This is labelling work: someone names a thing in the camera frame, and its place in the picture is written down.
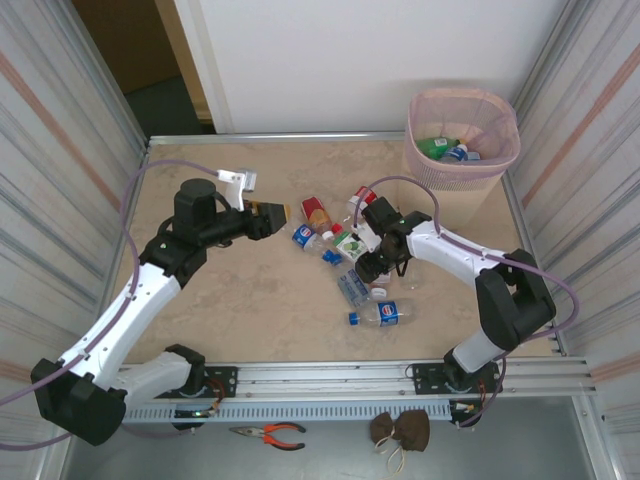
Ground white green label bottle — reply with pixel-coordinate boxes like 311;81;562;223
333;232;372;262

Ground small clear Pepsi bottle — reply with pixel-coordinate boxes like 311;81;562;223
291;223;329;256

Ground red yellow label bottle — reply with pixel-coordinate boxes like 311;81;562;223
299;196;337;242

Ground Pepsi bottle blue cap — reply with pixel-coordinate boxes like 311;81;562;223
347;298;419;330

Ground red white label bottle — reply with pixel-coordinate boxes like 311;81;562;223
333;185;377;236

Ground green bottle yellow cap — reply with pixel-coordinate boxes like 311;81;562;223
416;137;462;160

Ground pink mesh waste bin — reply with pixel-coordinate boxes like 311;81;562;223
403;87;522;229

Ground purple label bottle white cap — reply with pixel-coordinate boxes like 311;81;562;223
369;272;399;301

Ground clear unlabelled bottle white cap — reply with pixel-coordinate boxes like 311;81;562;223
398;257;425;291

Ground corrugated translucent side panel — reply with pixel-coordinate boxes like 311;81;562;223
509;0;640;480
0;0;151;480

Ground brown wooden door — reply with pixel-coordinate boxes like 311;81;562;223
72;0;184;96

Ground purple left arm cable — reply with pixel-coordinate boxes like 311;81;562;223
0;158;221;451

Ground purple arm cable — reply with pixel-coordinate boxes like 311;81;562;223
0;158;221;451
349;174;581;429

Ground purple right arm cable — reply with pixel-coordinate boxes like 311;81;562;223
349;174;581;429

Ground aluminium table frame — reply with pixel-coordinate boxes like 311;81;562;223
117;130;599;401

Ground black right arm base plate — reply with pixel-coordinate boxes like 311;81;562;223
411;360;504;397

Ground white slotted cable duct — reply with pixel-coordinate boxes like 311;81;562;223
122;399;454;425

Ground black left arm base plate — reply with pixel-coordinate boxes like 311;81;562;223
148;366;240;400

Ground brown cloth pouch with string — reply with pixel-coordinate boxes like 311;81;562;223
368;412;432;474

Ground orange handled pliers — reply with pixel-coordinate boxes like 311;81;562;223
228;422;307;452

